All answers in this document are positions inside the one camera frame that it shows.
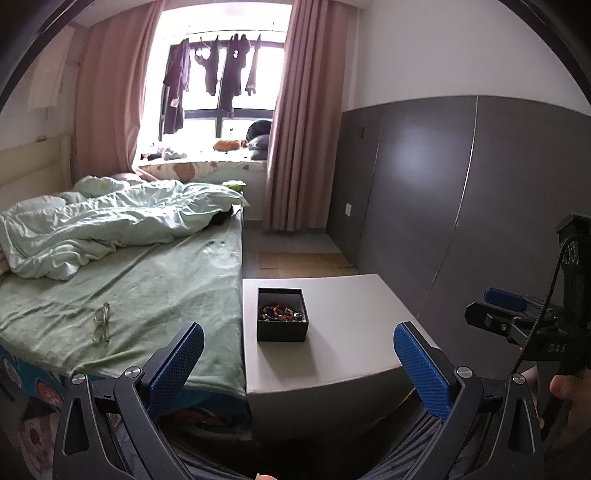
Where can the black round cushion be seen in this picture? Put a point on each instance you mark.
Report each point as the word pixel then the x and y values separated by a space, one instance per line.
pixel 261 127

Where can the black hanging trousers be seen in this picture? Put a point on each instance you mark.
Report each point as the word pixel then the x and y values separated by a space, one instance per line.
pixel 233 74

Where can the cardboard sheet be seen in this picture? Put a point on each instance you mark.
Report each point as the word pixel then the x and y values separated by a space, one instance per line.
pixel 300 265

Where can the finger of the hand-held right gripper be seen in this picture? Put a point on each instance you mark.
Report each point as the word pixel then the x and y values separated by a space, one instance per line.
pixel 485 316
pixel 505 297

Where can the beige headboard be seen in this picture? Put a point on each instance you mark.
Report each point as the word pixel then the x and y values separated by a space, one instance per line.
pixel 32 170

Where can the printed floor mat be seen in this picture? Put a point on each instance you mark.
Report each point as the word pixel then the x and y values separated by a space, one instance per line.
pixel 34 434

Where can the printed window seat cushion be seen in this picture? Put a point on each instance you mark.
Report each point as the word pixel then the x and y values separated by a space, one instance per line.
pixel 207 170

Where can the pink curtain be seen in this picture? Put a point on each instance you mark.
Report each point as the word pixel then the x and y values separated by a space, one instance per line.
pixel 304 138
pixel 111 92

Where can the person's right hand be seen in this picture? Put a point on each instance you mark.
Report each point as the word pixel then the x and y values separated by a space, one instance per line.
pixel 575 392

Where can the clear frame eyeglasses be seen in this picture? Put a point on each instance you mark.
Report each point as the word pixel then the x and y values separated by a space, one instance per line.
pixel 107 310

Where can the dark framed window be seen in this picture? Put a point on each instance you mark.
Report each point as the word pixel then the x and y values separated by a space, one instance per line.
pixel 217 113

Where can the bed with green sheet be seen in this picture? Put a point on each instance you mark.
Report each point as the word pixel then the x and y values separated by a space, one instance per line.
pixel 161 277

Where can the dark grey pillow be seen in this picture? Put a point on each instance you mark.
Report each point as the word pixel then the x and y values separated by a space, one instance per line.
pixel 258 145

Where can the orange plush toy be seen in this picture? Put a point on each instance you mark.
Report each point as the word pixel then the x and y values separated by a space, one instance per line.
pixel 226 145

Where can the white bedside table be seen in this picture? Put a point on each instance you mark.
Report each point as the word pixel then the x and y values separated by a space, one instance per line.
pixel 346 314

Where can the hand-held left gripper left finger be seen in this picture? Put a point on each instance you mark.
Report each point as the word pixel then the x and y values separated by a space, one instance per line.
pixel 182 360

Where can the black jewelry box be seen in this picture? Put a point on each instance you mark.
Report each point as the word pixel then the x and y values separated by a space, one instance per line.
pixel 281 332

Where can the light green duvet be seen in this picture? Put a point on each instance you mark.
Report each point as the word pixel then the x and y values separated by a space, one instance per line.
pixel 92 226

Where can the black cloth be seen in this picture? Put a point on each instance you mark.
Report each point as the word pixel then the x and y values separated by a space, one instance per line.
pixel 221 218

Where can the pink pillow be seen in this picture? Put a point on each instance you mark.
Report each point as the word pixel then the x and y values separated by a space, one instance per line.
pixel 122 177

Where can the heap of clothes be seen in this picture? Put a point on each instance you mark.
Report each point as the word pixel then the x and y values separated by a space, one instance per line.
pixel 164 154

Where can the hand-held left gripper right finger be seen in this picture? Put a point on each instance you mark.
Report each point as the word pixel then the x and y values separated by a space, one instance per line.
pixel 422 369

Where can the dark hanging top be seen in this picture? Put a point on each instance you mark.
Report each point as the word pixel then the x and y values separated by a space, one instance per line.
pixel 211 69

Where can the bright green cloth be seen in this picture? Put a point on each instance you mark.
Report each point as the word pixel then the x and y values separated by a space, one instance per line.
pixel 235 186

